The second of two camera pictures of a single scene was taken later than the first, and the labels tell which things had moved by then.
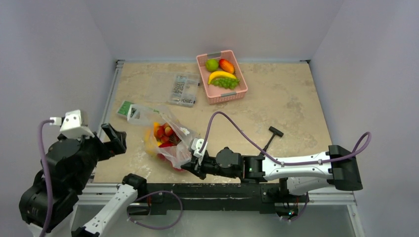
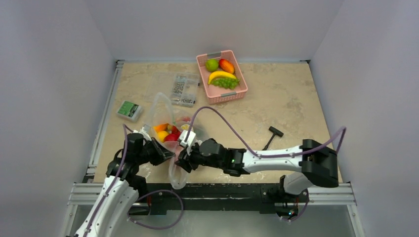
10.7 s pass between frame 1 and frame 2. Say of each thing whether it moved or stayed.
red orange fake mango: stayed
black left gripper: moved
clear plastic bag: moved
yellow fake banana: stayed
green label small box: stayed
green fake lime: stayed
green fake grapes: stayed
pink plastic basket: stayed
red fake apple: moved
